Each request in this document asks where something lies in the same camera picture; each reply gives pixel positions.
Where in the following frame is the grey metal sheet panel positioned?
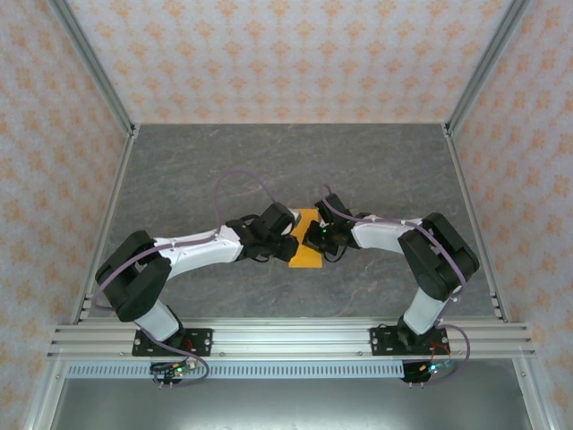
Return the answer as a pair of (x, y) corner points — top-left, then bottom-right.
(48, 378), (538, 430)

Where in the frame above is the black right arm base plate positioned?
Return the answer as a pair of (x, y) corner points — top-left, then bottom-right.
(369, 325), (451, 358)

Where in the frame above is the small circuit board with LED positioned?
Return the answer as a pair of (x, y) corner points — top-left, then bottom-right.
(418, 360), (453, 375)
(150, 360), (198, 375)

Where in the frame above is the aluminium frame leg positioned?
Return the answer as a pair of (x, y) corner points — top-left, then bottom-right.
(512, 357), (552, 430)
(24, 357), (68, 430)

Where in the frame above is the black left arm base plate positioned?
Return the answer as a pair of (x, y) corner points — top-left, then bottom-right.
(132, 328), (214, 358)

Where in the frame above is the grey slotted cable duct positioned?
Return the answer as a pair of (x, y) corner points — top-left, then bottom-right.
(65, 363), (406, 381)

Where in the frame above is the aluminium frame post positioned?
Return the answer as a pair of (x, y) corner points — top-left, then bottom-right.
(47, 0), (140, 135)
(442, 0), (536, 135)

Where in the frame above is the orange square paper sheet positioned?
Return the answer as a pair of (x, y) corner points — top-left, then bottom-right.
(287, 207), (324, 270)

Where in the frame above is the aluminium table side rail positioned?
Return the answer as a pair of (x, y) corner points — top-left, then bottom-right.
(441, 124), (511, 323)
(71, 125), (140, 326)

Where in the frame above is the aluminium mounting beam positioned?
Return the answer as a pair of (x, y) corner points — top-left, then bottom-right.
(47, 317), (538, 359)

